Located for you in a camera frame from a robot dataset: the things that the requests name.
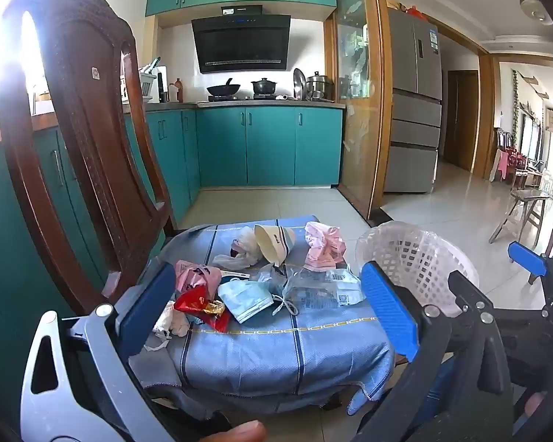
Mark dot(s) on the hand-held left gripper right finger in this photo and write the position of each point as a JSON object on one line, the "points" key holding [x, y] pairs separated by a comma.
{"points": [[389, 313]]}

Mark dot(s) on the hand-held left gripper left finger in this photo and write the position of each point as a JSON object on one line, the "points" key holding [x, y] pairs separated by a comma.
{"points": [[147, 308]]}

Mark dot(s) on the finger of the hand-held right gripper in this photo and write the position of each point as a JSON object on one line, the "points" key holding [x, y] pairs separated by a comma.
{"points": [[527, 258], [470, 292]]}

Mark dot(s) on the red snack wrapper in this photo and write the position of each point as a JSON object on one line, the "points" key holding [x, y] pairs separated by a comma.
{"points": [[193, 305]]}

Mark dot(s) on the white plastic basket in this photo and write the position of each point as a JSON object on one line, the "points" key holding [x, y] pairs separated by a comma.
{"points": [[414, 248]]}

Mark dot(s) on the white plastic bag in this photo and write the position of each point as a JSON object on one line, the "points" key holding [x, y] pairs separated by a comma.
{"points": [[246, 244]]}

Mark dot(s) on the white bucket hat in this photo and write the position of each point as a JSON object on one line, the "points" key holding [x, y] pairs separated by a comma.
{"points": [[272, 241]]}

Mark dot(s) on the person's right hand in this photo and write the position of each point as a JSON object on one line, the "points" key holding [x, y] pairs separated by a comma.
{"points": [[534, 406]]}

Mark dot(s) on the person's left hand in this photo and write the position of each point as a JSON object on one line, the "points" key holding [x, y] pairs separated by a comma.
{"points": [[244, 433]]}

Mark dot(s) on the white crumpled tissue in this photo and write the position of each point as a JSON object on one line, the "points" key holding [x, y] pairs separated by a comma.
{"points": [[173, 322]]}

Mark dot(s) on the clear plastic packet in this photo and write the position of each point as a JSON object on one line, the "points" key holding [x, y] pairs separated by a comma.
{"points": [[311, 297], [345, 285]]}

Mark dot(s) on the pink plastic bag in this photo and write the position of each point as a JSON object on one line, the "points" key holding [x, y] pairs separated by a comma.
{"points": [[189, 276]]}

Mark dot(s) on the wooden stool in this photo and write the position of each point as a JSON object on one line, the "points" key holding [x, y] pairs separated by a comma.
{"points": [[527, 198]]}

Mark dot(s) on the pink packet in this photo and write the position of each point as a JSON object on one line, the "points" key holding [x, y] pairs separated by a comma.
{"points": [[322, 248]]}

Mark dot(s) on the blue face mask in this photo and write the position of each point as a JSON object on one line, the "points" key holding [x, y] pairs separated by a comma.
{"points": [[244, 301]]}

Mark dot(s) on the red wooden chairs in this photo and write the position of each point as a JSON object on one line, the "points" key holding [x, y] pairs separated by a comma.
{"points": [[511, 156]]}

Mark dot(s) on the crumpled clear wrapper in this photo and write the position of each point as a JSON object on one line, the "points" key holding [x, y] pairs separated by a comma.
{"points": [[269, 276]]}

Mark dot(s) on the blue striped cloth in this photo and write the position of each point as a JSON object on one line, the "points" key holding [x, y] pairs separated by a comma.
{"points": [[267, 359]]}

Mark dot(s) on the brown wooden door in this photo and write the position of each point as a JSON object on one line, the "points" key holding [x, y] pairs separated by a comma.
{"points": [[463, 119]]}

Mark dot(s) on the green vine decoration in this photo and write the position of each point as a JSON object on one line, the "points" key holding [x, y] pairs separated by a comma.
{"points": [[515, 101]]}

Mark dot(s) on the silver refrigerator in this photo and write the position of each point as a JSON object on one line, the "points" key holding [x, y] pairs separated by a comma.
{"points": [[412, 101]]}

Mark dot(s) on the teal lower kitchen cabinets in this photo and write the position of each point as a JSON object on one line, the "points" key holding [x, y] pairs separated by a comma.
{"points": [[267, 147]]}

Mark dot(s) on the wooden framed glass door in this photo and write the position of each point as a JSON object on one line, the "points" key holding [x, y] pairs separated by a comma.
{"points": [[373, 101]]}

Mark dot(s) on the brown bottle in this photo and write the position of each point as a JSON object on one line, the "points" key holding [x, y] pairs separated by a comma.
{"points": [[179, 91]]}

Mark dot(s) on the dark wooden chair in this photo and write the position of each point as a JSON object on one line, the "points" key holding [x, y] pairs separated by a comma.
{"points": [[73, 101]]}

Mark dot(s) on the white countertop appliance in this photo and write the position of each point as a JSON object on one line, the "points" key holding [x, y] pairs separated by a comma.
{"points": [[162, 84]]}

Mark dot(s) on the white dish rack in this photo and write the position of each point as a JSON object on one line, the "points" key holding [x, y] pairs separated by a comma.
{"points": [[148, 83]]}

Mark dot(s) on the gas stove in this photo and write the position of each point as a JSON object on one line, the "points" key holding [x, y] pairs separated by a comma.
{"points": [[242, 98]]}

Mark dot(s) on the black wok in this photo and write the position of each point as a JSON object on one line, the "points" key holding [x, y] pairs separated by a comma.
{"points": [[223, 88]]}

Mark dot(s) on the steel stock pot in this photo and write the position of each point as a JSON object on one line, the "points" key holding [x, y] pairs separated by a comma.
{"points": [[319, 86]]}

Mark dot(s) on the steel pot lid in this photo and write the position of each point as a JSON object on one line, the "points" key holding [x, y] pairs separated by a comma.
{"points": [[299, 83]]}

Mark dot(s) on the black clay pot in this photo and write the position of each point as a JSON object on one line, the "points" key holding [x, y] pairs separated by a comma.
{"points": [[263, 87]]}

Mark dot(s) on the bags on refrigerator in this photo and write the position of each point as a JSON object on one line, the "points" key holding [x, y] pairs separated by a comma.
{"points": [[412, 11]]}

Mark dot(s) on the black range hood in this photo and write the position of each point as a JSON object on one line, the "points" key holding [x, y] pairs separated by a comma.
{"points": [[239, 41]]}

